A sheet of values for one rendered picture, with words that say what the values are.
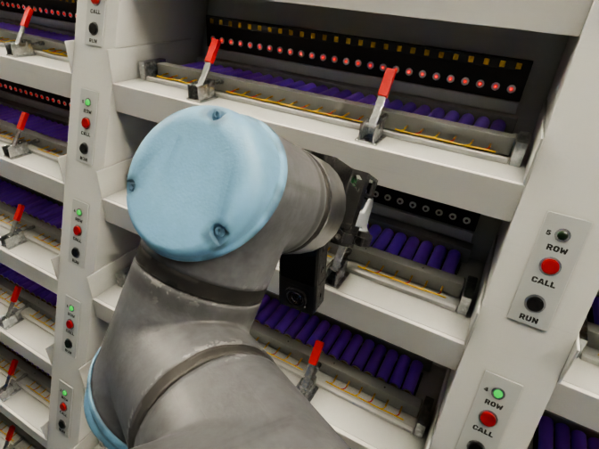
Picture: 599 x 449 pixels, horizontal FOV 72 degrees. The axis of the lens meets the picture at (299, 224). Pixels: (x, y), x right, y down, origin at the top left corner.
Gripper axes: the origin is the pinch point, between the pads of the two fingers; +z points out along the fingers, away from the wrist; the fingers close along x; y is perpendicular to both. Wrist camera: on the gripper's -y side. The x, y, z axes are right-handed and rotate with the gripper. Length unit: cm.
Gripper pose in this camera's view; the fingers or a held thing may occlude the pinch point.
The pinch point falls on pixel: (350, 232)
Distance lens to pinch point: 57.1
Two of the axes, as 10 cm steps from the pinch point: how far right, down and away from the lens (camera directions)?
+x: -8.8, -3.0, 3.8
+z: 3.8, 0.5, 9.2
